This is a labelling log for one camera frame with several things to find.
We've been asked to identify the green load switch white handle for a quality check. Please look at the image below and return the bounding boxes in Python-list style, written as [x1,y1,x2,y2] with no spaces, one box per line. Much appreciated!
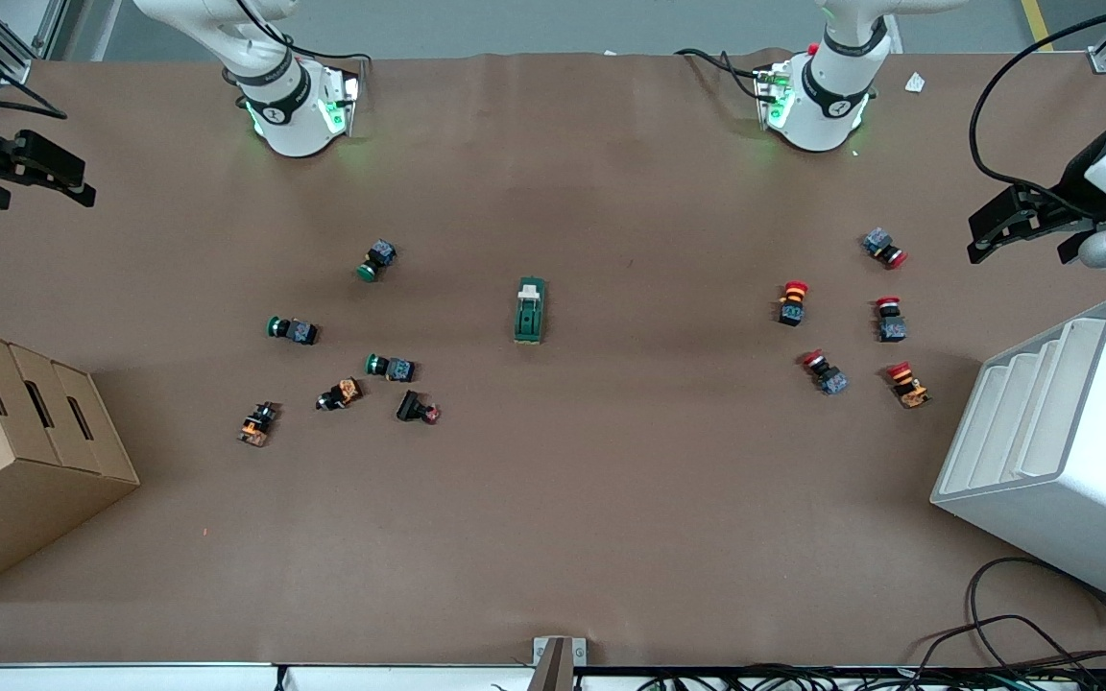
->
[513,276,548,345]

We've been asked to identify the red push button blue block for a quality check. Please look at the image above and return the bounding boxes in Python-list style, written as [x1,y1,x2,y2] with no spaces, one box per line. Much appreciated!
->
[875,297,908,344]
[800,349,850,396]
[862,227,909,270]

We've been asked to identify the red emergency button orange block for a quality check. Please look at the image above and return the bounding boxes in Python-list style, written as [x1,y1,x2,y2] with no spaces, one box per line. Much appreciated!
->
[886,361,931,410]

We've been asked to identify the white stepped plastic rack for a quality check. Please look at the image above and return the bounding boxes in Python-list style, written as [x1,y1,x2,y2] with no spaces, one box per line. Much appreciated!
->
[930,296,1106,617]

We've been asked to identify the brown cardboard compartment box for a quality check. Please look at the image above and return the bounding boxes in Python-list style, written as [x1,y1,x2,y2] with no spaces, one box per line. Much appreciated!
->
[0,320,141,604]

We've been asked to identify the green mushroom push button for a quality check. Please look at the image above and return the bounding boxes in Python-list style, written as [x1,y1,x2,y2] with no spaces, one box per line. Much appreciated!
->
[356,239,398,283]
[365,352,417,383]
[267,315,320,346]

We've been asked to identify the black button dark red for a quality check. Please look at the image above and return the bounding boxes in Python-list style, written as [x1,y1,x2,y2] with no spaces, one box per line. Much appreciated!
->
[396,389,442,425]

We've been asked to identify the brown paper table cover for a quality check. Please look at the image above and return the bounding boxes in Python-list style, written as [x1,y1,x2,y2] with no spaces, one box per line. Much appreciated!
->
[0,50,1106,665]

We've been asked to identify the white table edge strip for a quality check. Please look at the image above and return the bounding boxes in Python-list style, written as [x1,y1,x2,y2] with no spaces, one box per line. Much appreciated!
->
[0,662,535,691]

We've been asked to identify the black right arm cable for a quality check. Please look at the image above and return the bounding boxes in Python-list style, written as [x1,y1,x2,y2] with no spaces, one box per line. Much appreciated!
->
[0,29,69,121]

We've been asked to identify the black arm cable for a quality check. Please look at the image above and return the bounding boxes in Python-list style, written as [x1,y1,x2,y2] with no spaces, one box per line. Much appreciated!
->
[969,0,1106,190]
[0,29,69,121]

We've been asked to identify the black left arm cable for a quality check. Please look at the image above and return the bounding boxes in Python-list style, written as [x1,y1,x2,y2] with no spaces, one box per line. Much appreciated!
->
[969,0,1106,190]

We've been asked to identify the black right base cable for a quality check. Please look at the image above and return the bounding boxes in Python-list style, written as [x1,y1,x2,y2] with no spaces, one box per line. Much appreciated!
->
[231,0,373,73]

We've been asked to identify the black base cable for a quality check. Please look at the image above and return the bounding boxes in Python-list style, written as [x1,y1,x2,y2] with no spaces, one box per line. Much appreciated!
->
[676,48,765,97]
[231,0,373,73]

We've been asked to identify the black selector switch orange block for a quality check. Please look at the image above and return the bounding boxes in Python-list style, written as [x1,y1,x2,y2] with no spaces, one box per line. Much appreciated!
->
[237,401,280,448]
[316,377,364,412]

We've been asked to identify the black left base cable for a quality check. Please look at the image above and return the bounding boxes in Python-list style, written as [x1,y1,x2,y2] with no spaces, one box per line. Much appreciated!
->
[676,48,765,97]

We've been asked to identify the black looped floor cable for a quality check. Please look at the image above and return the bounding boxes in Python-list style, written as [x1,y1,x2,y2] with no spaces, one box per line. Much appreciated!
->
[918,557,1106,691]

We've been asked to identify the black cable bundle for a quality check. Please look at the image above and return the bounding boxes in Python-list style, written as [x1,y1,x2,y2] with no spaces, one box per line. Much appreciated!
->
[639,662,1106,691]

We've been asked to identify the grey metal table bracket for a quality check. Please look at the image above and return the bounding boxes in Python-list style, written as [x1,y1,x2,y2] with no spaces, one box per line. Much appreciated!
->
[532,636,589,691]

